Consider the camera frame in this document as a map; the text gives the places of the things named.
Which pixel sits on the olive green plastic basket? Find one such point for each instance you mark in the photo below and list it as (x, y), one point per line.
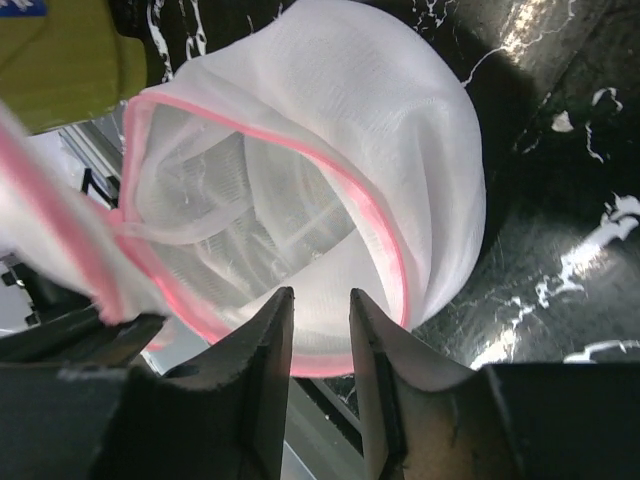
(68, 61)

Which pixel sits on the white pink-trimmed mesh laundry bag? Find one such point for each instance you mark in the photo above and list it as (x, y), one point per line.
(331, 150)

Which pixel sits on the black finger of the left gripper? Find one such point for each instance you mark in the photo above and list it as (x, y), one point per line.
(81, 337)

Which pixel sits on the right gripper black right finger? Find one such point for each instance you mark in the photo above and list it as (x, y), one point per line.
(423, 416)

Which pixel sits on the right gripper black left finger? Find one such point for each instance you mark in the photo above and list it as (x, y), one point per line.
(219, 415)

